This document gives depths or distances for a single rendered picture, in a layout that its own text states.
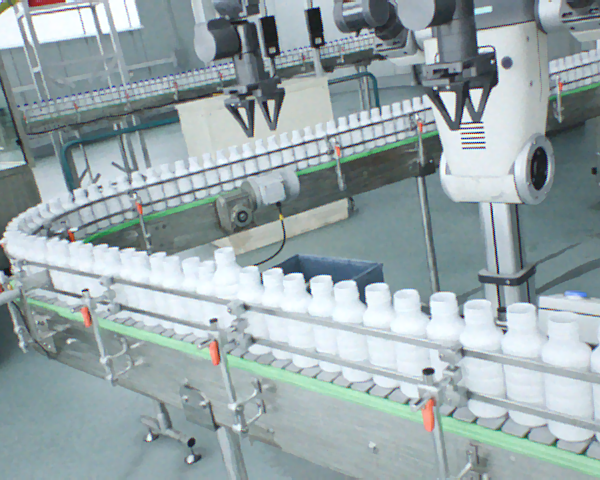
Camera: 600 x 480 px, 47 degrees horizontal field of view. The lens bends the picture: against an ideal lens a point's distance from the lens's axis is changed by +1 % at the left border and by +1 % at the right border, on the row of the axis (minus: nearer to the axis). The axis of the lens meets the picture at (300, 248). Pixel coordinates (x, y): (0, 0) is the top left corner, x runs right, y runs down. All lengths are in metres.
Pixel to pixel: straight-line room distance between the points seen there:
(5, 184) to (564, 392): 5.80
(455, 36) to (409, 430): 0.58
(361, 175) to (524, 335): 2.24
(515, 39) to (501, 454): 0.84
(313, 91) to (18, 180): 2.67
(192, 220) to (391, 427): 1.81
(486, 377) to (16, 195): 5.72
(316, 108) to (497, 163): 4.13
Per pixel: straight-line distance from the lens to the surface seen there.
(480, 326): 0.97
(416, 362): 1.05
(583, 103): 4.07
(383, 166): 3.19
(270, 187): 2.72
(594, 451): 0.97
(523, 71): 1.52
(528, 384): 0.97
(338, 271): 1.93
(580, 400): 0.95
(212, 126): 5.22
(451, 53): 1.04
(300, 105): 5.53
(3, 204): 6.40
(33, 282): 1.94
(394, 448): 1.14
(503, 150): 1.54
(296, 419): 1.27
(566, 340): 0.92
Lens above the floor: 1.56
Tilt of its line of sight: 17 degrees down
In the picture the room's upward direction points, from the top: 11 degrees counter-clockwise
